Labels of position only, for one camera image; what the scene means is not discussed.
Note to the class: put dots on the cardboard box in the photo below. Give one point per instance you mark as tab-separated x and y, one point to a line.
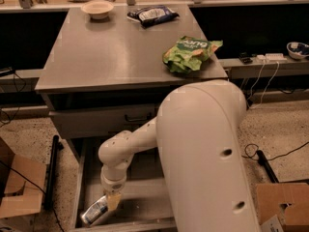
288	201
22	181

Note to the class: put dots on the left cardboard box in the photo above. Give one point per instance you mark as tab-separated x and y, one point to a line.
22	181

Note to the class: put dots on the right cardboard box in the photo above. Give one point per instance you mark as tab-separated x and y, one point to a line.
288	201

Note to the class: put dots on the grey upper drawer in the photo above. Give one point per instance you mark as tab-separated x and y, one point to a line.
101	121

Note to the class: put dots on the open grey middle drawer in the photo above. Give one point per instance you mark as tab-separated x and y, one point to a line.
145	204

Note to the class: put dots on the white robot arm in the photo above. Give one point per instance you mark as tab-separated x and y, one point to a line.
195	132

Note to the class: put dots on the black bar left floor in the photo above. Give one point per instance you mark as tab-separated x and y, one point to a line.
56	147

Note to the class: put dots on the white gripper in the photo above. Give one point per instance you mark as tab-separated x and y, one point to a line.
113	186

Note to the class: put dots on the small black device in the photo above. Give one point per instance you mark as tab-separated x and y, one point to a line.
245	58

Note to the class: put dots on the silver blue redbull can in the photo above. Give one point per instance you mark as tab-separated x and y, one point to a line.
95	211

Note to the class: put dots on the black drawer handle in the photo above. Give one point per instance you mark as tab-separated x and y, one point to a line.
136	119

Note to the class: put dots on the grey metal drawer cabinet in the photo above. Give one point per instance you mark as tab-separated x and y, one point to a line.
116	62

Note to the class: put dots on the green chip bag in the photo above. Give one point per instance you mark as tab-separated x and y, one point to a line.
188	54

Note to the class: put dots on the white power strip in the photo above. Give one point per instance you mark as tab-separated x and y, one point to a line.
271	57

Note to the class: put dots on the black bar right floor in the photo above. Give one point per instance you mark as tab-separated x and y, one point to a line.
262	160

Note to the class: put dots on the beige bowl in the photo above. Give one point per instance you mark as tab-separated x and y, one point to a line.
97	9

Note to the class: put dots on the dark blue snack bag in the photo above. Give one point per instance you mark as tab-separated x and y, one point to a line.
153	15

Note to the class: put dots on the blue white bowl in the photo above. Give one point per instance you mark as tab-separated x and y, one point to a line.
298	50

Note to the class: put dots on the black bar floor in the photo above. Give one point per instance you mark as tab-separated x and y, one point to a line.
56	147
262	160

